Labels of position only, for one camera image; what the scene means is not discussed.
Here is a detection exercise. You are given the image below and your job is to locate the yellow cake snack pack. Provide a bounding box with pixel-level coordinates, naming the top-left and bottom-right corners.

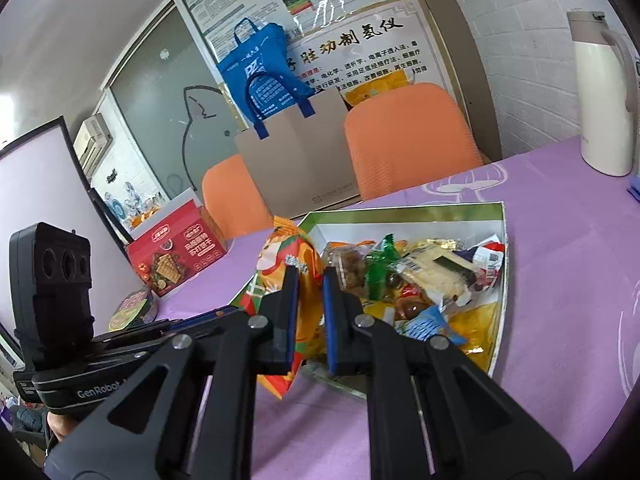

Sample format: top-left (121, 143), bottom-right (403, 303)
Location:
top-left (445, 301), bottom-right (500, 373)

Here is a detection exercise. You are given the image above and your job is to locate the clear cracker pack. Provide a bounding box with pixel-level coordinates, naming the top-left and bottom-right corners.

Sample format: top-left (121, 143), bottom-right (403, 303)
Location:
top-left (393, 244), bottom-right (480, 307)

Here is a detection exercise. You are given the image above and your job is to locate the orange cartoon snack bag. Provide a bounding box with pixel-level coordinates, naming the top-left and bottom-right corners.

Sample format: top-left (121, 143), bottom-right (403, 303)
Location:
top-left (240, 217), bottom-right (326, 399)

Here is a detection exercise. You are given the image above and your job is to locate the green snack bag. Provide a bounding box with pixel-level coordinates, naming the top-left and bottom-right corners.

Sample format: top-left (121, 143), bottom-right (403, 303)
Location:
top-left (366, 233), bottom-right (400, 300)

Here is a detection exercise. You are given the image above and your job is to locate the red white snack bag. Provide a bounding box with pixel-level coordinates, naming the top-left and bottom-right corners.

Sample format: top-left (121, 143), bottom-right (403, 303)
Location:
top-left (462, 234), bottom-right (506, 292)

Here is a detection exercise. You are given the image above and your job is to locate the orange brown snack pack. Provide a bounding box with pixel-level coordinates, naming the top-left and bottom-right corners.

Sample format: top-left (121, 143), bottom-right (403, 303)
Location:
top-left (321, 240), bottom-right (374, 298)

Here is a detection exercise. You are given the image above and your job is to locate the blue green plum bag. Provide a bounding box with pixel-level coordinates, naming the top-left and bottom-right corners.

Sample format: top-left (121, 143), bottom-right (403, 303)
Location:
top-left (395, 306), bottom-right (466, 346)

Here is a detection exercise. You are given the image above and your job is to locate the person left hand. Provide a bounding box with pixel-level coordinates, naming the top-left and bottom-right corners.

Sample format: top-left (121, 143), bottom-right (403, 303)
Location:
top-left (47, 412), bottom-right (78, 442)

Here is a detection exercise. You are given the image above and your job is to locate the green instant noodle bowl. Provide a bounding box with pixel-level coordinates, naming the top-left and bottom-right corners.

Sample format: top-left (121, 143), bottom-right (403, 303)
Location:
top-left (107, 287), bottom-right (158, 333)

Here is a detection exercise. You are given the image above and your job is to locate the red cracker box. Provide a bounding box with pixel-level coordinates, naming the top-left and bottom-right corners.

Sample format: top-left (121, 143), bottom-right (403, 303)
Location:
top-left (126, 188), bottom-right (227, 296)

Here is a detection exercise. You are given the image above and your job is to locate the green open gift box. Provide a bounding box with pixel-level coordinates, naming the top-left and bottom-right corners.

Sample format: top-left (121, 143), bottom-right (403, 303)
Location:
top-left (229, 201), bottom-right (510, 401)

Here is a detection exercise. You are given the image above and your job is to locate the left orange chair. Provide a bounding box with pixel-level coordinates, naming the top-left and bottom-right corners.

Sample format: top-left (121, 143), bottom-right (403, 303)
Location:
top-left (202, 154), bottom-right (273, 240)

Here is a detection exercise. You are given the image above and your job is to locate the orange chair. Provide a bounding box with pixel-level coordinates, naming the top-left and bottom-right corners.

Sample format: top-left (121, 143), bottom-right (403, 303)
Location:
top-left (344, 84), bottom-right (483, 200)
top-left (202, 154), bottom-right (273, 240)

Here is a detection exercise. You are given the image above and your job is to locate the purple tablecloth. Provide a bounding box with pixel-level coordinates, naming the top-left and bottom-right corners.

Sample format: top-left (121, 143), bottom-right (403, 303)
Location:
top-left (158, 136), bottom-right (639, 479)

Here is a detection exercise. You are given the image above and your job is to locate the brown cardboard sheet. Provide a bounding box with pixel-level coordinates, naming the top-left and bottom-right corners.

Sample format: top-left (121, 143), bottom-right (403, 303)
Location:
top-left (235, 88), bottom-right (359, 218)

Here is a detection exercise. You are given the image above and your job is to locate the blue tote bag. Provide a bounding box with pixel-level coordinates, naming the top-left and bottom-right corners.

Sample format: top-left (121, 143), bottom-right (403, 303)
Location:
top-left (218, 18), bottom-right (314, 140)

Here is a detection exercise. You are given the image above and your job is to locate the right orange chair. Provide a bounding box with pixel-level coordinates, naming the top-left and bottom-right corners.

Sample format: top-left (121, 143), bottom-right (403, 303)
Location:
top-left (344, 84), bottom-right (483, 200)

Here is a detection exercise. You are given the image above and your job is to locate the paper cups pack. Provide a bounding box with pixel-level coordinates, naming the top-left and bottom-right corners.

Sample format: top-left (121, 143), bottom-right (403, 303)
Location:
top-left (627, 172), bottom-right (640, 202)

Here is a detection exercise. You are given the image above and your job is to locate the chinese text poster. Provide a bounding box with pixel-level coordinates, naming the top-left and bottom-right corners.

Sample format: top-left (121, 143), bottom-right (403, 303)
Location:
top-left (288, 0), bottom-right (465, 107)

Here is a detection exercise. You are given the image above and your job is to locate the white thermos jug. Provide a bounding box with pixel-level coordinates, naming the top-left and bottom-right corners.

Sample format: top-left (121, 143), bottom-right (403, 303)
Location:
top-left (567, 11), bottom-right (639, 177)

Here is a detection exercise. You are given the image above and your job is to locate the wall air conditioner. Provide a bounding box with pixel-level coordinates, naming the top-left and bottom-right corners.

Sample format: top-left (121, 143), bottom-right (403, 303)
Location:
top-left (73, 113), bottom-right (113, 180)

